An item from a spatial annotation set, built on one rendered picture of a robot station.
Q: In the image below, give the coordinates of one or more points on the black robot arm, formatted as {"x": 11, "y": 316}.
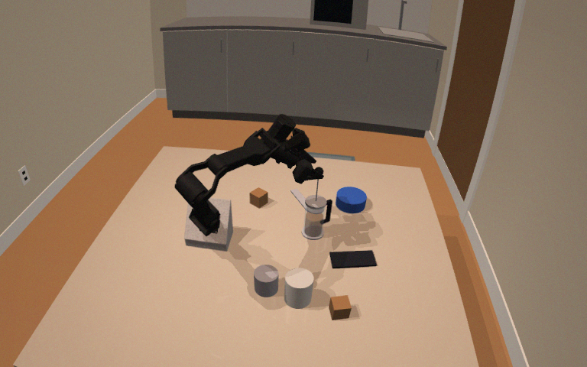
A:
{"x": 254, "y": 152}

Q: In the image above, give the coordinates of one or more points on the glass french press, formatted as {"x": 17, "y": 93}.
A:
{"x": 315, "y": 215}

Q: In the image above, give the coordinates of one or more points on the blue short cylinder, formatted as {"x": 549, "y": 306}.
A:
{"x": 350, "y": 200}

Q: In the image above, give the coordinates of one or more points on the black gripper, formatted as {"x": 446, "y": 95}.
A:
{"x": 304, "y": 169}

